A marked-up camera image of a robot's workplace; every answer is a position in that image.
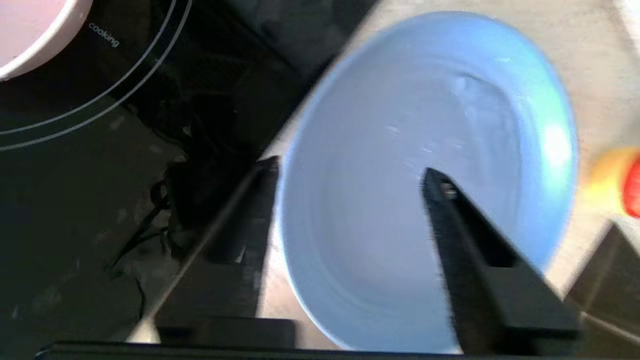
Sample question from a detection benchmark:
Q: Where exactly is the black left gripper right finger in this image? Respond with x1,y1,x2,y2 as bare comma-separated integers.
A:
421,167,583,356

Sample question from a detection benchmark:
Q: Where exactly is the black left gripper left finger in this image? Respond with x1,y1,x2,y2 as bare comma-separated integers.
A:
154,156,297,347

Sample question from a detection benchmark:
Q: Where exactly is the blue grey plate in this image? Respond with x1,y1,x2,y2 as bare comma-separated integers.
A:
278,11,580,354

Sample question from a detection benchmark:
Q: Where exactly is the orange dish soap bottle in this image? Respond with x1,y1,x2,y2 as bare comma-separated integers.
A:
587,146,640,221

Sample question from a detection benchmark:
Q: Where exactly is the pale pink bowl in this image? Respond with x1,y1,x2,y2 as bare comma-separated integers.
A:
0,0,94,82

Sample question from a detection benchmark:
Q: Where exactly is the black induction cooktop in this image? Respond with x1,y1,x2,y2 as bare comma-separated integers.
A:
0,0,376,346

